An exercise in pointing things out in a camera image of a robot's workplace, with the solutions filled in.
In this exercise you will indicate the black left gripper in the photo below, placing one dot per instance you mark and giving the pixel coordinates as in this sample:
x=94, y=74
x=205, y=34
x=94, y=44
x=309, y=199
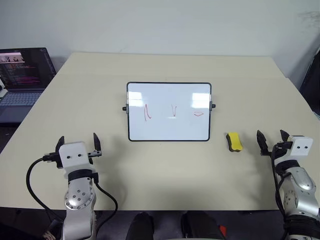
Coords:
x=95, y=153

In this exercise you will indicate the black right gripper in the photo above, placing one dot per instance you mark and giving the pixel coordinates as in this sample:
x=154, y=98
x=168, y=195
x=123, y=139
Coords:
x=281, y=147

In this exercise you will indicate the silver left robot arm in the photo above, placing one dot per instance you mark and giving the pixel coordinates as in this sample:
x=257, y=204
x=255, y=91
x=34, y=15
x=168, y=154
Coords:
x=78, y=192

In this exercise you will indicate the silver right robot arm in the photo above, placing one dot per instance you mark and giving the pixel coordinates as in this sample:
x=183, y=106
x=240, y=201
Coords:
x=302, y=185

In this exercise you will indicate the yellow and black eraser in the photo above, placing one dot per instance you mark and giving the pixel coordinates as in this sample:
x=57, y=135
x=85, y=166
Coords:
x=234, y=141

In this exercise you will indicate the large black object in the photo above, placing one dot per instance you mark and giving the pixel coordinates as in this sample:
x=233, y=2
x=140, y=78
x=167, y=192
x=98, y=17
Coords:
x=311, y=82

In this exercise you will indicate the open grey laptop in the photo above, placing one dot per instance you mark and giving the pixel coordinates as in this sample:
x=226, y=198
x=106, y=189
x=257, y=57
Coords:
x=22, y=75

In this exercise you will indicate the small white device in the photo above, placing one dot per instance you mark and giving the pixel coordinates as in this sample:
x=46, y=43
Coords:
x=2, y=88

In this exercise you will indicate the small black-framed whiteboard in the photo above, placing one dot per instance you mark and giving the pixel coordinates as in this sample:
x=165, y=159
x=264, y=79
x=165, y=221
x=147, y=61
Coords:
x=170, y=112

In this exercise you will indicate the dark rounded shape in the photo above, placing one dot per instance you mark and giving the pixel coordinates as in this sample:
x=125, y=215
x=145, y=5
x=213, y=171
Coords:
x=140, y=227
x=200, y=226

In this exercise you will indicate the small red object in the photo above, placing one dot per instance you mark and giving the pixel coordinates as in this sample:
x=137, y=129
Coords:
x=223, y=230

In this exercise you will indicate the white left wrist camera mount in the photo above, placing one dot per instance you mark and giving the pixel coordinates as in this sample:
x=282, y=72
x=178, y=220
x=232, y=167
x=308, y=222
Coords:
x=75, y=150

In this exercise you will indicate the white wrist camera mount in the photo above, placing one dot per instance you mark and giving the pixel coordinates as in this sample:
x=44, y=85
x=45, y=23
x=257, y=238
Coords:
x=302, y=146
x=75, y=150

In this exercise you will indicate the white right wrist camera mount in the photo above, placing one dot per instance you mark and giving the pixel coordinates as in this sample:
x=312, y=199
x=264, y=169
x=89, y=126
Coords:
x=302, y=146

